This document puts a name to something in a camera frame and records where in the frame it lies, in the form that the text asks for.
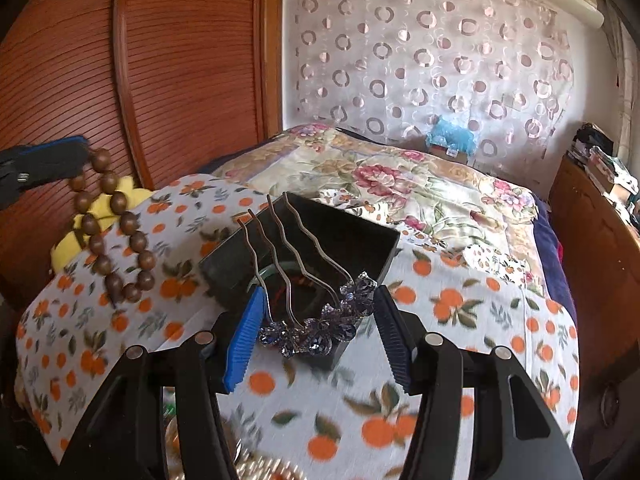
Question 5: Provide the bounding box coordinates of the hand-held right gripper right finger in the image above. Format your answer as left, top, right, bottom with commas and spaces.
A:
372, 285, 583, 480

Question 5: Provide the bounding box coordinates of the green bangle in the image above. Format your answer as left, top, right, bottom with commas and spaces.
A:
247, 261, 301, 292

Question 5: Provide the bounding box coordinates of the gold bead jewelry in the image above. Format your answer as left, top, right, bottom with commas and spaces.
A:
165, 415, 313, 480

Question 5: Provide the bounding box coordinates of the pile of clutter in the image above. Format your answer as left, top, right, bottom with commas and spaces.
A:
572, 120, 640, 218

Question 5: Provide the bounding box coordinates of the purple crystal hair comb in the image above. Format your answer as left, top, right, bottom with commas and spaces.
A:
237, 191, 376, 359

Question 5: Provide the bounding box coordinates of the circle pattern sheer curtain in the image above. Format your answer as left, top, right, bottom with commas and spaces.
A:
287, 0, 576, 171

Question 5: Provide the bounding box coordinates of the orange fruit print cloth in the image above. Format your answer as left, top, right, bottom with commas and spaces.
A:
15, 174, 581, 480

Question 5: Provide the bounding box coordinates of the wooden wardrobe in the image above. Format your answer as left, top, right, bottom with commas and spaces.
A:
0, 0, 286, 306

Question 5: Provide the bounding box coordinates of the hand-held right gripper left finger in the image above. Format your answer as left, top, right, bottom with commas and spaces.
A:
62, 286, 268, 480

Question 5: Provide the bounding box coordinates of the teal fluffy toy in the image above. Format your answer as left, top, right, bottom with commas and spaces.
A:
425, 115, 481, 157

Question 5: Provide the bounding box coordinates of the black jewelry box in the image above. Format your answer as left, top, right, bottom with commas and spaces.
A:
198, 192, 401, 372

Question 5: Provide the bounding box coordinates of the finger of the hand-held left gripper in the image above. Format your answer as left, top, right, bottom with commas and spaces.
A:
0, 135, 93, 208

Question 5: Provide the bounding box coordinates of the floral quilt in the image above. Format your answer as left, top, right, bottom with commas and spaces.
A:
212, 122, 551, 301

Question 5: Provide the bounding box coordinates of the wooden side cabinet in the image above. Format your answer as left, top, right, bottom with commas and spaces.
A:
547, 155, 640, 413

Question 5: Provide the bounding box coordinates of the dark blue blanket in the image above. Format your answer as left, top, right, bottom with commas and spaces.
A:
531, 199, 581, 343

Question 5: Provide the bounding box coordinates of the yellow plush toy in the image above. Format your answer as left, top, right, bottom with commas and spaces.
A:
50, 175, 152, 275

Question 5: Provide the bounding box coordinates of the wooden bead bracelet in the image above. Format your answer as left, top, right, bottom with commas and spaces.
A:
69, 147, 162, 307

